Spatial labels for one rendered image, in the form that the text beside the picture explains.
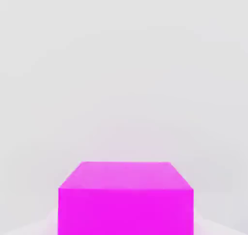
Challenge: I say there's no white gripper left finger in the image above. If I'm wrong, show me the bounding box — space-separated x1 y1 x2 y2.
2 208 59 235

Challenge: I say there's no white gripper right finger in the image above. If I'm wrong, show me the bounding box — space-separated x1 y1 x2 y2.
193 212 246 235

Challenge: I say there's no small magenta cube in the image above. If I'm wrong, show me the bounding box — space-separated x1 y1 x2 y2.
57 161 195 235

